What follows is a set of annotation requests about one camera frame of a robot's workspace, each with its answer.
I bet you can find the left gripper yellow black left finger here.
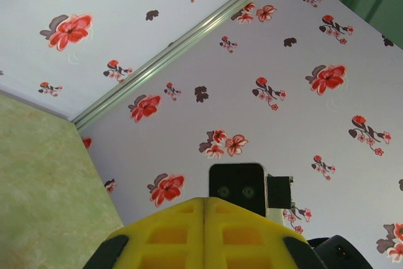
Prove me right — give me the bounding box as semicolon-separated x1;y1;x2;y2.
83;197;207;269

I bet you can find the left gripper yellow black right finger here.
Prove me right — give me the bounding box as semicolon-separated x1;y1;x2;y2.
203;197;326;269

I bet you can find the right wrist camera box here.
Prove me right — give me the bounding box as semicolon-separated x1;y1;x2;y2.
208;162;297;229

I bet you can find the aluminium frame corner post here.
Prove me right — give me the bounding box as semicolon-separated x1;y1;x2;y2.
71;0;298;132

